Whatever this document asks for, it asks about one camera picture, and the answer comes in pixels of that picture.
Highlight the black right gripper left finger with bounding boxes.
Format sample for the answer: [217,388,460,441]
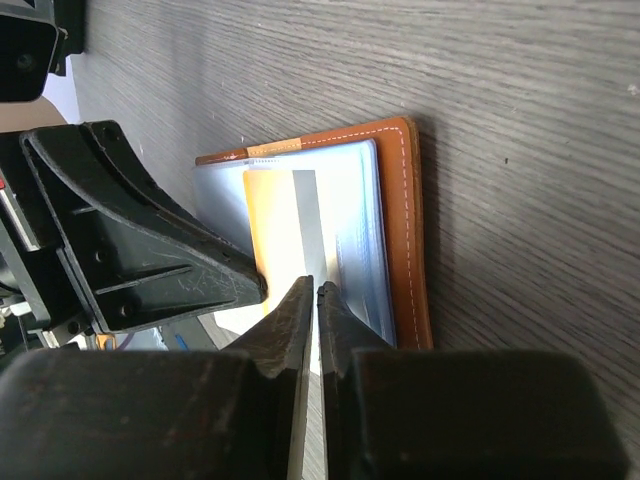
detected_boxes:
[226,276,314,479]

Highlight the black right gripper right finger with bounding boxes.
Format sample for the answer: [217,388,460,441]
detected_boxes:
[317,281,391,479]

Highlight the brown leather card holder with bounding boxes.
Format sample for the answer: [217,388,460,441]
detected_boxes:
[193,117,433,349]

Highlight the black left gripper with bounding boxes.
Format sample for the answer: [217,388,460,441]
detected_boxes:
[1,121,267,345]

